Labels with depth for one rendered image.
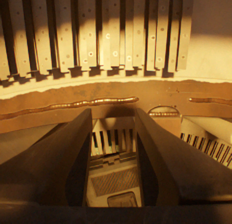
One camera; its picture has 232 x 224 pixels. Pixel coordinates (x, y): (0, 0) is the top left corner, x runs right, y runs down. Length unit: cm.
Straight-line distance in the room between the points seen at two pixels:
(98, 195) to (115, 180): 18
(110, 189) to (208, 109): 140
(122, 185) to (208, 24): 144
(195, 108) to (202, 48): 7
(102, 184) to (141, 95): 139
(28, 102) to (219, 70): 24
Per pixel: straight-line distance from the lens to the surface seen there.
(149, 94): 26
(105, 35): 22
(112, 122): 69
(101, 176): 159
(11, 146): 36
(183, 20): 23
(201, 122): 41
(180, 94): 27
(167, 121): 26
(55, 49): 24
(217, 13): 30
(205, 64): 28
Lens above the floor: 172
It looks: 82 degrees down
